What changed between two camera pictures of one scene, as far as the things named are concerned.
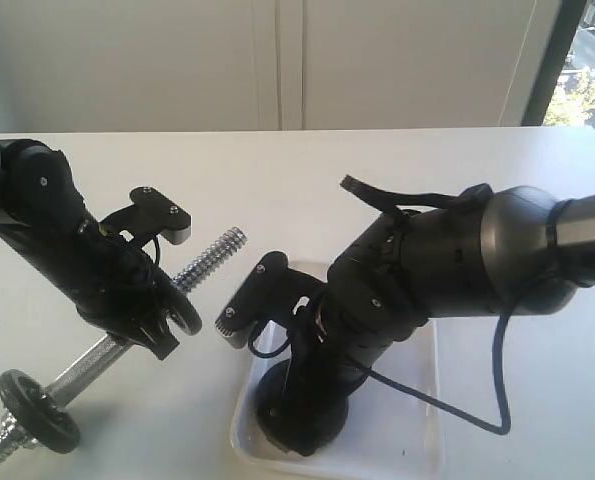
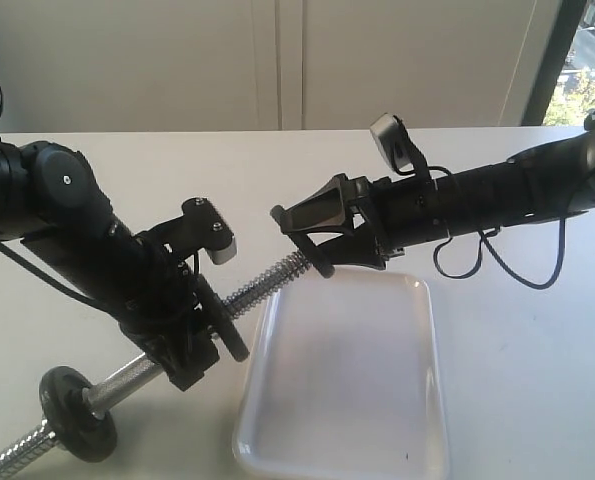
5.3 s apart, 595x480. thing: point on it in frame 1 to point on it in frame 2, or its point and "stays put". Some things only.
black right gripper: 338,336 to 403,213
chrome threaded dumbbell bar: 19,436 to 133,374
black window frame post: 552,60 stays put
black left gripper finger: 155,335 to 184,359
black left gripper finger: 174,305 to 209,313
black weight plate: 33,407 to 67,414
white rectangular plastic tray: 393,427 stays put
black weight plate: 296,412 to 296,237
